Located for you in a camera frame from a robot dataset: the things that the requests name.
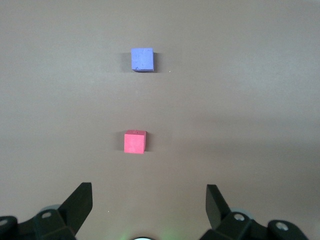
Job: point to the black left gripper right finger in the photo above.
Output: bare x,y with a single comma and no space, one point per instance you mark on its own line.
216,207

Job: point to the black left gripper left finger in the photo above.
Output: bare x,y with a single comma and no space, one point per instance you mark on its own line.
77,207

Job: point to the blue foam cube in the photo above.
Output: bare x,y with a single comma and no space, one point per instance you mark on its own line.
142,60

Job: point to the pink foam cube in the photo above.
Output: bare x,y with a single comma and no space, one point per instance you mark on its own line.
134,142

